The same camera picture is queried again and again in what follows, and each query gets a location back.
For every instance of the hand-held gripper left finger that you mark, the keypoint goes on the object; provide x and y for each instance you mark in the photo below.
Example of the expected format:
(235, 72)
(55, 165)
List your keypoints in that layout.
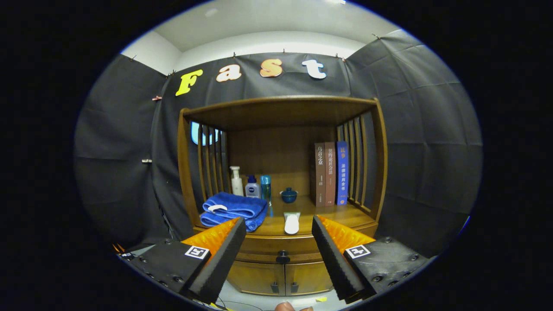
(224, 259)

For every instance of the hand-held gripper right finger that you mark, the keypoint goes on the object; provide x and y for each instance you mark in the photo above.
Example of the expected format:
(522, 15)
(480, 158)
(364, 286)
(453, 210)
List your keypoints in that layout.
(335, 259)

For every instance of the white and green tube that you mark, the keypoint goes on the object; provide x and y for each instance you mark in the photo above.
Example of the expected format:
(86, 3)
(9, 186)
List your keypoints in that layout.
(291, 224)

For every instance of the wooden cabinet door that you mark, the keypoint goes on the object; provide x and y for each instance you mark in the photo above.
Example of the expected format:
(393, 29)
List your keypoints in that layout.
(255, 276)
(309, 276)

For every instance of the wooden countertop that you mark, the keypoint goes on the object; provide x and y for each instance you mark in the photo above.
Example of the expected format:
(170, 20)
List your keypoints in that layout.
(332, 214)

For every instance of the wooden cabinet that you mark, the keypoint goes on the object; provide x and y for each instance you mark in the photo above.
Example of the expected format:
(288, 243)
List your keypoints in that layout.
(276, 112)

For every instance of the blue folded towel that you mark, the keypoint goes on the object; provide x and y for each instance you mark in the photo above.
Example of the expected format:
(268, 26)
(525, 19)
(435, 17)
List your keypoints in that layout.
(235, 207)

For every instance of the white pump bottle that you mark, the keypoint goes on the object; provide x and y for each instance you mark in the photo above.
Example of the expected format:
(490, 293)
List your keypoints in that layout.
(236, 185)

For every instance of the white bottle with blue cap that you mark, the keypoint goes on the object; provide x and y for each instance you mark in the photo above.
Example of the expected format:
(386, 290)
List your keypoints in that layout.
(252, 190)

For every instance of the blue lidded teacup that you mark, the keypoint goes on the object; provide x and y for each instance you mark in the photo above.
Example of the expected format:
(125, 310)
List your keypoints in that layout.
(288, 196)

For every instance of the clear blue bottle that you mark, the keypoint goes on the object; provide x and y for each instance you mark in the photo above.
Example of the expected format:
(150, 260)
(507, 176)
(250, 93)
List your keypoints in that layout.
(265, 188)

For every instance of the reddish brown book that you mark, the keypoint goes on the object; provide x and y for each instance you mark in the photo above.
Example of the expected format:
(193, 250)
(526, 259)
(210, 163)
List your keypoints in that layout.
(330, 172)

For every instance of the blue book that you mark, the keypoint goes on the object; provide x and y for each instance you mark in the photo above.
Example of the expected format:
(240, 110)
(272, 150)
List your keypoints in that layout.
(342, 172)

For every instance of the dark brown book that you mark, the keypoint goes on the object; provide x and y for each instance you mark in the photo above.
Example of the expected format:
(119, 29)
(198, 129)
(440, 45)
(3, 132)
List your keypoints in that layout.
(320, 172)

